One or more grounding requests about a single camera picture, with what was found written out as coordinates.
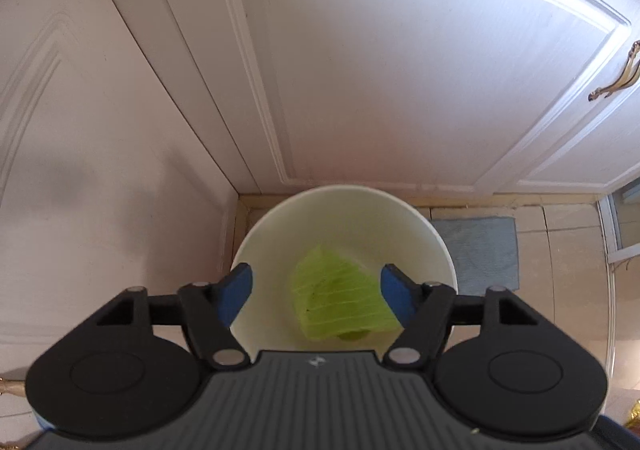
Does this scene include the green cabbage leaf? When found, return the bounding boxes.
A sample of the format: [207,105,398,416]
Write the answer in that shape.
[290,244,403,342]

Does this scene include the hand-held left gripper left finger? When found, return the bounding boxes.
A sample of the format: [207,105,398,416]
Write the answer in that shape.
[75,263,255,371]

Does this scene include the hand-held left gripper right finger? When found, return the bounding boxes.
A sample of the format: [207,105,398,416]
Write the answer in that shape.
[380,264,556,365]

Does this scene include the white side cabinet door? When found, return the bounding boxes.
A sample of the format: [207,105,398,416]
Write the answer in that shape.
[0,0,241,381]

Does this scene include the small white cabinet door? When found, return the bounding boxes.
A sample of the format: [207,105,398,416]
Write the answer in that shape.
[492,90,640,195]

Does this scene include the bronze cabinet handle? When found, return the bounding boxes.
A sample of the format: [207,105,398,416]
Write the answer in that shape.
[0,376,27,400]
[588,40,640,101]

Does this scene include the white framed glass door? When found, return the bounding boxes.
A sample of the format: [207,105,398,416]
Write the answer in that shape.
[596,179,640,267]

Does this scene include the large white cabinet door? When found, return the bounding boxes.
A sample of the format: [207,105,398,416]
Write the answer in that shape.
[142,0,640,195]

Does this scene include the gold foil object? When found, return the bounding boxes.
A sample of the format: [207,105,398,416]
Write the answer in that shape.
[617,397,640,442]

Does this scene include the white plastic bucket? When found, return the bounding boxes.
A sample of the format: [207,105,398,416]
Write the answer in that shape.
[230,185,459,356]

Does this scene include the blue floor mat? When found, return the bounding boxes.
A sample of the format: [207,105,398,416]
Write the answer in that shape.
[431,216,521,298]

